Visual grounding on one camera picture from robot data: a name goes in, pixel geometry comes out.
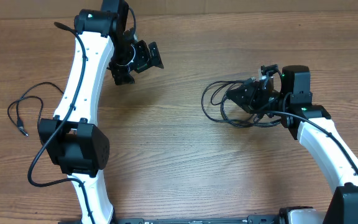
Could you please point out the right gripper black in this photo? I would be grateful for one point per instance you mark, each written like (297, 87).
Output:
(250, 92)

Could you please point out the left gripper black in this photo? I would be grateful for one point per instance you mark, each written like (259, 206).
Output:
(145, 60)

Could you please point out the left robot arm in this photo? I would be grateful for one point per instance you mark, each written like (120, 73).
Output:
(71, 137)

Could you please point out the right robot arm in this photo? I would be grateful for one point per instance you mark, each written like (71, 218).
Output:
(286, 93)

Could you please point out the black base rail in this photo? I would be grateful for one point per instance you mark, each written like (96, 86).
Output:
(251, 219)

